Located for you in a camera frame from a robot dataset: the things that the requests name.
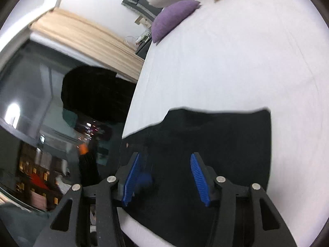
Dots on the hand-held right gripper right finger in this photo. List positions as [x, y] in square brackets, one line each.
[200, 180]

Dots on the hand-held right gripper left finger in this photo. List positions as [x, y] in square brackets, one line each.
[131, 180]

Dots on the black denim pants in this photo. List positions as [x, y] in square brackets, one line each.
[231, 146]

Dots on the black hanging garment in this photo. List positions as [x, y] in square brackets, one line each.
[97, 95]

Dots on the bed with white sheet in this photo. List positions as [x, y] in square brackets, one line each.
[231, 56]

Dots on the grey nightstand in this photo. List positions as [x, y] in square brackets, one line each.
[142, 49]

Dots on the glass window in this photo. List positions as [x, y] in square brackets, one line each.
[30, 87]

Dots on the beige curtain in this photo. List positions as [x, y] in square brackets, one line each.
[90, 46]

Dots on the purple cushion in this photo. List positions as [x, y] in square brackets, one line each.
[172, 18]

